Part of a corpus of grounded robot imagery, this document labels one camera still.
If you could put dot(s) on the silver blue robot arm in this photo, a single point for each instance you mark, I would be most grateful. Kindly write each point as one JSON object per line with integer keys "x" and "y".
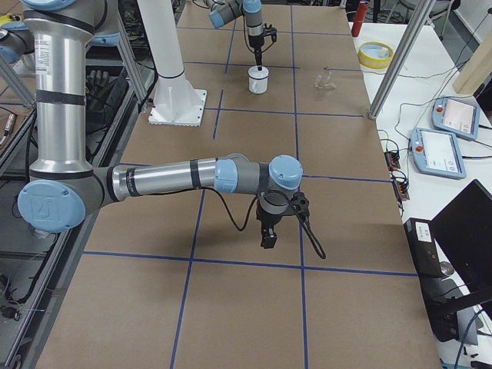
{"x": 64, "y": 188}
{"x": 223, "y": 12}

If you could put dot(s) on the blue teach pendant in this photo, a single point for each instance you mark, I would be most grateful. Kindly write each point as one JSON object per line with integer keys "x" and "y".
{"x": 437, "y": 153}
{"x": 456, "y": 116}

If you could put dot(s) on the aluminium frame post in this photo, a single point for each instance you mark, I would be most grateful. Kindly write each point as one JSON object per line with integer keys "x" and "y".
{"x": 404, "y": 47}

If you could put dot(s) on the white enamel cup blue rim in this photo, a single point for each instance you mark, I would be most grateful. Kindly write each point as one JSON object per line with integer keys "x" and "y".
{"x": 258, "y": 79}

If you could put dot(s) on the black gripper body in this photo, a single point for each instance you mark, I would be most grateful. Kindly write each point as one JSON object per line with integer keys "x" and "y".
{"x": 268, "y": 218}
{"x": 255, "y": 41}

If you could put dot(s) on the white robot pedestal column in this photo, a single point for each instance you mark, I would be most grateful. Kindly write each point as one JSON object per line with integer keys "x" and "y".
{"x": 175, "y": 102}

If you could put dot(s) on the near blue teach pendant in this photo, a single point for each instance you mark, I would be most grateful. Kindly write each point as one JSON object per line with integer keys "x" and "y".
{"x": 437, "y": 153}

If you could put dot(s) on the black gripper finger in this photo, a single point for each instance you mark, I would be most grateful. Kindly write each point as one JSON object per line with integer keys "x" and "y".
{"x": 268, "y": 238}
{"x": 258, "y": 59}

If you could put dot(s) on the black desktop box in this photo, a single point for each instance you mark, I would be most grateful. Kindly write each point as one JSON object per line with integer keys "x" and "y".
{"x": 423, "y": 250}

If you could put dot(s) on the red cylinder tube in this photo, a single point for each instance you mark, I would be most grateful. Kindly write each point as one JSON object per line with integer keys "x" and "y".
{"x": 359, "y": 18}

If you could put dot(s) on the far blue teach pendant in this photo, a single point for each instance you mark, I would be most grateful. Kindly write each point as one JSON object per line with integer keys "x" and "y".
{"x": 456, "y": 116}

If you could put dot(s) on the clear plastic funnel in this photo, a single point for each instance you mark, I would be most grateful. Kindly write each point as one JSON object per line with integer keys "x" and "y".
{"x": 324, "y": 80}

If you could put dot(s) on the black monitor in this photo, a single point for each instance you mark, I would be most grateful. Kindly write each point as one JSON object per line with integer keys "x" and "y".
{"x": 463, "y": 231}

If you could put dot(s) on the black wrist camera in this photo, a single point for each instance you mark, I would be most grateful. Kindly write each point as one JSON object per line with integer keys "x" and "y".
{"x": 270, "y": 31}
{"x": 300, "y": 206}

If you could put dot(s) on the yellow tape roll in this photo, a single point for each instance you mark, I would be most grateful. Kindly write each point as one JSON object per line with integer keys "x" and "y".
{"x": 375, "y": 55}

